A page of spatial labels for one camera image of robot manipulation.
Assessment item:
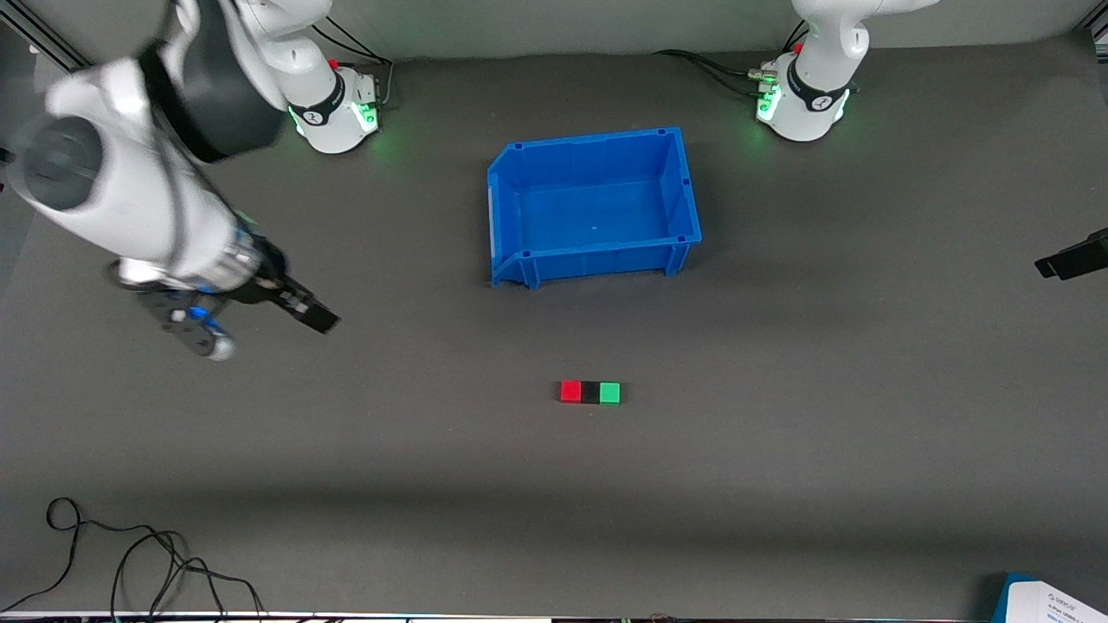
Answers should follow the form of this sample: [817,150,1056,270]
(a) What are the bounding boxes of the blue plastic bin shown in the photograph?
[486,127,703,290]

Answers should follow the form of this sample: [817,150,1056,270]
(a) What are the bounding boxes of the blue box with white label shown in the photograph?
[991,573,1108,623]

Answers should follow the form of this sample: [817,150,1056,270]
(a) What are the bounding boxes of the black right arm base cables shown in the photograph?
[312,17,396,110]

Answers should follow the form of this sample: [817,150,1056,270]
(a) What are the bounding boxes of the black arm base cables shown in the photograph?
[312,17,396,110]
[654,17,810,98]

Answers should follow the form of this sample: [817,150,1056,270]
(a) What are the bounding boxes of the thin black loose cable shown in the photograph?
[0,498,266,620]

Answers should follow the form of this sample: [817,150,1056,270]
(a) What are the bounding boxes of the aluminium frame rail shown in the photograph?
[0,16,89,72]

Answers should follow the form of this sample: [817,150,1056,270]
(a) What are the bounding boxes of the black left arm base cables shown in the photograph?
[654,17,810,98]

